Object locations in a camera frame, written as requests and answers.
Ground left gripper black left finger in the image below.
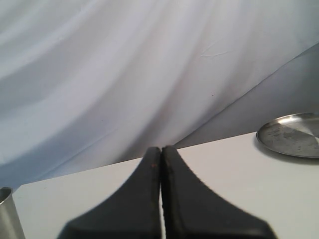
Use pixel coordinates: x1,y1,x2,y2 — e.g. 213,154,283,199
58,147,161,239

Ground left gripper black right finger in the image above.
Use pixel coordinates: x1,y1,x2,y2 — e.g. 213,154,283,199
160,146,277,239

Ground silver metal cylinder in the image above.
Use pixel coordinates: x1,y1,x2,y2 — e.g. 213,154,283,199
0,187,25,239

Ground round steel plate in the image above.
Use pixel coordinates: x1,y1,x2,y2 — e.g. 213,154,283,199
256,112,319,158

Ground grey backdrop cloth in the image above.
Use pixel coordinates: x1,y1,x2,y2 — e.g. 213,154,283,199
0,0,319,188

